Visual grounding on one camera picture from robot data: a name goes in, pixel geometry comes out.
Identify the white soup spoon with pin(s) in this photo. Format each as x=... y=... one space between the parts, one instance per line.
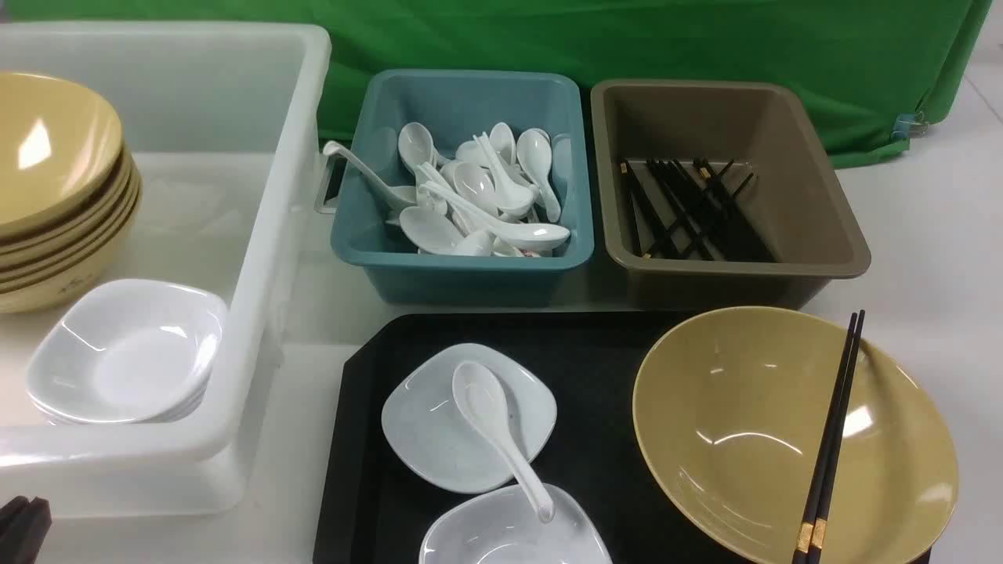
x=482 y=401

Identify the white square dish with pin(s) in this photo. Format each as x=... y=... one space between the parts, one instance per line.
x=426 y=431
x=500 y=527

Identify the yellow noodle bowl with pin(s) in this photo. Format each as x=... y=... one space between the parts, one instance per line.
x=729 y=410

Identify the black chopstick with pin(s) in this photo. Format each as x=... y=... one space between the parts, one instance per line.
x=820 y=522
x=805 y=530

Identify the white spoon long front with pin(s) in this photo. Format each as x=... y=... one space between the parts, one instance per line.
x=532 y=236

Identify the white spoon front left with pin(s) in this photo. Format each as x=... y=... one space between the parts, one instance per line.
x=429 y=231

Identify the white spoon centre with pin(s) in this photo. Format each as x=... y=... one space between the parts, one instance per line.
x=473 y=183

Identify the white ladle spoon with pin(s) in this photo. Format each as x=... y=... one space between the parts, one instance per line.
x=396 y=197

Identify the white spoon back right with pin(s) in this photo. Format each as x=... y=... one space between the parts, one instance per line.
x=534 y=155

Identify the white spoon back left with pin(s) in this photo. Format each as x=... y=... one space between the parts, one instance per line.
x=416 y=147

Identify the teal plastic bin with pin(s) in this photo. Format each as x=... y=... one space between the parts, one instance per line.
x=455 y=105

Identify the pile of black chopsticks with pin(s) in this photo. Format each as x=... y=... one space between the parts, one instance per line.
x=684 y=212

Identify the black plastic tray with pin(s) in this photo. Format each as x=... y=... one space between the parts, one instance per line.
x=375 y=509

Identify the brown plastic bin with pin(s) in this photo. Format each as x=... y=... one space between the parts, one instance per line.
x=798 y=204

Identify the large white plastic tub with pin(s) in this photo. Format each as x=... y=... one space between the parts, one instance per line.
x=221 y=120

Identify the stack of white dishes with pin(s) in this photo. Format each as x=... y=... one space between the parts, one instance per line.
x=131 y=351

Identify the green backdrop cloth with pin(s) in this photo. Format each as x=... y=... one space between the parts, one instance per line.
x=857 y=66

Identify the blue binder clip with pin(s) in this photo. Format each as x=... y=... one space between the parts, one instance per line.
x=908 y=126

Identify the stack of yellow bowls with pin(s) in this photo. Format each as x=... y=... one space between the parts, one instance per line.
x=70 y=190

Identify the black object bottom left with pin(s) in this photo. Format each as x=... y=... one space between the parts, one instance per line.
x=24 y=526

